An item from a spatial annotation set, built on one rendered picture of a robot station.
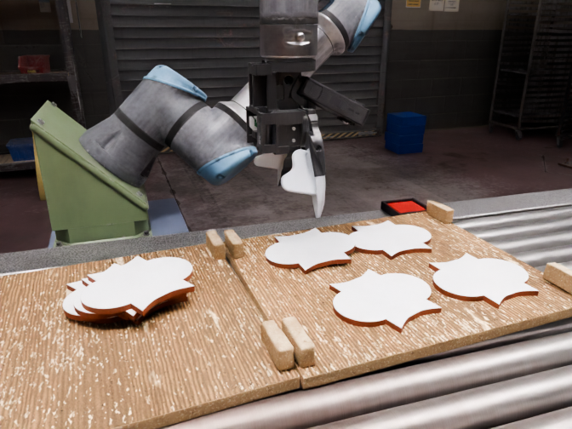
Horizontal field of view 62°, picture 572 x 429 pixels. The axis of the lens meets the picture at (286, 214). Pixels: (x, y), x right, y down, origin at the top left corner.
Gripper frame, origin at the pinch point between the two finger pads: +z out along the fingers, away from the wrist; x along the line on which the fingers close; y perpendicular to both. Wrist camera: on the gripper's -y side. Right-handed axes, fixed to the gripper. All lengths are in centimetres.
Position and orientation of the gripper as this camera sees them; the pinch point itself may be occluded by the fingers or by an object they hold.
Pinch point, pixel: (301, 201)
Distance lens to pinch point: 70.4
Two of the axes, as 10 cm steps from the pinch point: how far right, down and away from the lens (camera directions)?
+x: 3.5, 3.4, -8.7
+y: -9.4, 1.3, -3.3
